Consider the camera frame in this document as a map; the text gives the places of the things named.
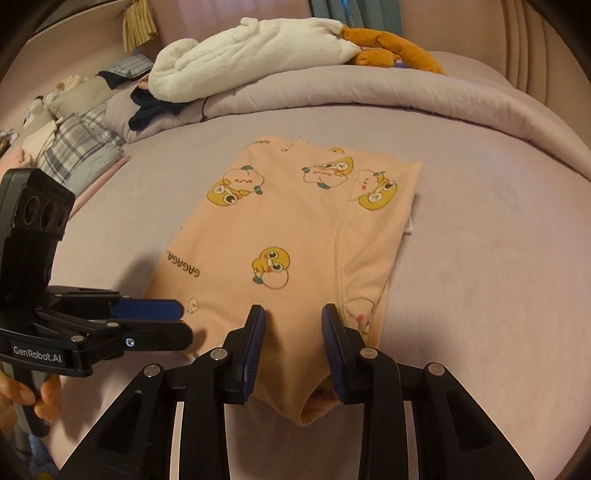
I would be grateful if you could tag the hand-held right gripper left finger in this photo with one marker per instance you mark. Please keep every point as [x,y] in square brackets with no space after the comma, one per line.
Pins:
[256,332]

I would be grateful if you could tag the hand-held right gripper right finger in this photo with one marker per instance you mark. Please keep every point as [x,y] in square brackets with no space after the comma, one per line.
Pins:
[330,337]

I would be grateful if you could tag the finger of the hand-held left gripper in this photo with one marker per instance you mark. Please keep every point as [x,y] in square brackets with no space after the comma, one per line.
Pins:
[157,334]
[147,310]

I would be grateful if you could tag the peach cartoon print pants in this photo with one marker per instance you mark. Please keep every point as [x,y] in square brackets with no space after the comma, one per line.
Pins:
[286,221]

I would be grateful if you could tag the person's left hand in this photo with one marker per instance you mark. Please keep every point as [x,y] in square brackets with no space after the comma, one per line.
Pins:
[48,397]

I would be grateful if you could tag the pink cloth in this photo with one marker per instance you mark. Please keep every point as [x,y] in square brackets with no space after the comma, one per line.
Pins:
[14,159]

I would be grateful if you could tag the cream white cloth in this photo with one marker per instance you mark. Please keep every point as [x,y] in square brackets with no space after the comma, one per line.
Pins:
[39,141]

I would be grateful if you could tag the grey plaid pillow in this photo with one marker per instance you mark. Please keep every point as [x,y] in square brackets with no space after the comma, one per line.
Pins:
[78,143]

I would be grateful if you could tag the small plush toys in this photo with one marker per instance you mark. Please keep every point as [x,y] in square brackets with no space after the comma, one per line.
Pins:
[41,110]

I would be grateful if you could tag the lilac bed sheet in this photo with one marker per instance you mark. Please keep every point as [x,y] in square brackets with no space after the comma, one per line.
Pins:
[485,277]

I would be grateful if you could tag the grey green pillow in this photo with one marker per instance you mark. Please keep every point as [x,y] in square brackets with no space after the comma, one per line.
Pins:
[83,94]

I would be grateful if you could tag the navy dark cloth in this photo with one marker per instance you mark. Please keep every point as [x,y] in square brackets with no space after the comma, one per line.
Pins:
[150,110]

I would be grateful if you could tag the blue plaid pillow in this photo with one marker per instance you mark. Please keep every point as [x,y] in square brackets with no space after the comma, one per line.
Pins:
[127,67]

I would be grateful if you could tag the lilac duvet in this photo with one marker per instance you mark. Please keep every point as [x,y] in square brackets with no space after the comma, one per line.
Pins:
[369,87]

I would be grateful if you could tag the white plush goose toy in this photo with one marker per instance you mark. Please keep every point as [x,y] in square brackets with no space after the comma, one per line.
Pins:
[240,60]

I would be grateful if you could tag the teal curtain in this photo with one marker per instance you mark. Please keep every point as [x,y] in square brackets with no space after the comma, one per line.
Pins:
[355,14]

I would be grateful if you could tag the pink padded headboard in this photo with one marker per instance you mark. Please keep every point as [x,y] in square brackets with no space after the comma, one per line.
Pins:
[545,55]

